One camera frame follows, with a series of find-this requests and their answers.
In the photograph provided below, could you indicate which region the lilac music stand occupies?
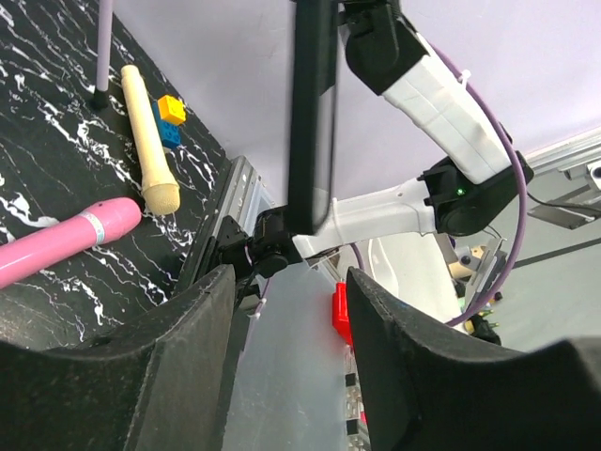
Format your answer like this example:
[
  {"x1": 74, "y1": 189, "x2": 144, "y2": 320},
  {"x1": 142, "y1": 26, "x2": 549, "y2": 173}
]
[{"x1": 90, "y1": 0, "x2": 115, "y2": 110}]

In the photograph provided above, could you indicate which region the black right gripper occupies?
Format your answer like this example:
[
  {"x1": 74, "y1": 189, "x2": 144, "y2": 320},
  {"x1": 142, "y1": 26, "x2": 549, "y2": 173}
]
[{"x1": 341, "y1": 0, "x2": 428, "y2": 94}]

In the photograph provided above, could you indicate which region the blue toy brick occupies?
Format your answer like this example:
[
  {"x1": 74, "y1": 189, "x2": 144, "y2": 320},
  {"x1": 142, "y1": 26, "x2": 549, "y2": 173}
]
[{"x1": 152, "y1": 101, "x2": 181, "y2": 150}]

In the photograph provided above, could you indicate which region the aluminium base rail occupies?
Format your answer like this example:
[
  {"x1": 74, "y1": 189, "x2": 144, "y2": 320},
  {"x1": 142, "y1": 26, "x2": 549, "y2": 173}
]
[{"x1": 173, "y1": 126, "x2": 601, "y2": 292}]

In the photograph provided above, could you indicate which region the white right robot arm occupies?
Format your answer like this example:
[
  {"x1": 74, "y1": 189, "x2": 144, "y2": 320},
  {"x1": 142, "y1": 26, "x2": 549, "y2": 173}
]
[{"x1": 216, "y1": 1, "x2": 532, "y2": 280}]

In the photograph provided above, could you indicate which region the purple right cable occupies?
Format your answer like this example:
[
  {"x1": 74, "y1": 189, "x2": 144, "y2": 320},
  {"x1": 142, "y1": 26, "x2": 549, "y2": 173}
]
[{"x1": 255, "y1": 41, "x2": 527, "y2": 330}]

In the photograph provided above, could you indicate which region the cream wooden toy microphone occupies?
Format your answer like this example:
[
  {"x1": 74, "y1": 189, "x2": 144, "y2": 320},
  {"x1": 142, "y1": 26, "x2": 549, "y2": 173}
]
[{"x1": 121, "y1": 65, "x2": 180, "y2": 216}]

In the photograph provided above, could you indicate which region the pink toy microphone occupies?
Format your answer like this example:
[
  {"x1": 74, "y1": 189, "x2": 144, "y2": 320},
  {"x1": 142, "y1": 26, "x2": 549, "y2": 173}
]
[{"x1": 1, "y1": 197, "x2": 142, "y2": 288}]

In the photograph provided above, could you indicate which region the black smartphone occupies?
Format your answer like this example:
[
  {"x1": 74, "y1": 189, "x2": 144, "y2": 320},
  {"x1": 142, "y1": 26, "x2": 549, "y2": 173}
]
[{"x1": 286, "y1": 1, "x2": 338, "y2": 235}]

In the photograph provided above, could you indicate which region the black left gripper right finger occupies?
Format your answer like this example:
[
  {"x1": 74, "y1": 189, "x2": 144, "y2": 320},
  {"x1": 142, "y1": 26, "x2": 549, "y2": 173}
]
[{"x1": 347, "y1": 269, "x2": 600, "y2": 450}]

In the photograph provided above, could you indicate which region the yellow toy brick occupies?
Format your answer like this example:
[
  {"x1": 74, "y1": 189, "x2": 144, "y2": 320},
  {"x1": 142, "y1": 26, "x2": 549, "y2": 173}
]
[{"x1": 157, "y1": 95, "x2": 187, "y2": 126}]

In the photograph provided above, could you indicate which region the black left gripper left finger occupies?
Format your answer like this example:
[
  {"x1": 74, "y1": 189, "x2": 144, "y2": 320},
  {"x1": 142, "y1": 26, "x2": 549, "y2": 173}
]
[{"x1": 1, "y1": 266, "x2": 235, "y2": 450}]

